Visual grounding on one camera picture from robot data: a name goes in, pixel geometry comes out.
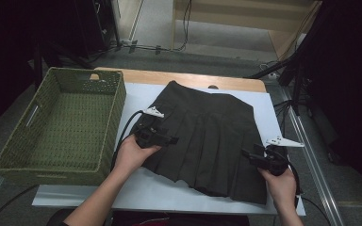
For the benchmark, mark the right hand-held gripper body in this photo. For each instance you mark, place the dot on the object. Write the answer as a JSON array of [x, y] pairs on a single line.
[[276, 164]]

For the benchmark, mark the person's right hand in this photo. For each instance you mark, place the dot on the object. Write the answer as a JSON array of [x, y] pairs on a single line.
[[281, 190]]

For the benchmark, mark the person's left hand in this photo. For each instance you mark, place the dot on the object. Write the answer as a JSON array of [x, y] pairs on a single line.
[[130, 157]]

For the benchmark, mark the wooden shelf unit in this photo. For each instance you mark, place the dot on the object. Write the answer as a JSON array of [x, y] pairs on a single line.
[[220, 19]]

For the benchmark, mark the black metal stand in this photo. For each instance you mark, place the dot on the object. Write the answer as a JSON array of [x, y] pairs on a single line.
[[297, 91], [38, 62]]

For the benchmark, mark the green woven basket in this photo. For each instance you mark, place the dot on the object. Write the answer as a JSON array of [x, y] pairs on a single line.
[[66, 132]]

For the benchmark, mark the black cabinet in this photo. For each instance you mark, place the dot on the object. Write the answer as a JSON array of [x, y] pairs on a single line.
[[91, 25]]

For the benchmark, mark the dark pleated skirt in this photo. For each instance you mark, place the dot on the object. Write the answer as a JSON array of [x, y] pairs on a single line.
[[213, 141]]

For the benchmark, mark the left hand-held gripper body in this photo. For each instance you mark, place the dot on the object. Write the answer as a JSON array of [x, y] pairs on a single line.
[[147, 138]]

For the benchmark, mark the dark curtain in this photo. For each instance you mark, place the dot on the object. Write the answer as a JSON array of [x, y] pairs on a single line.
[[352, 94], [0, 62]]

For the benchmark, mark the white table mat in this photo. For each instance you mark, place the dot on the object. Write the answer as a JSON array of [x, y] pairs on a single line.
[[157, 194]]

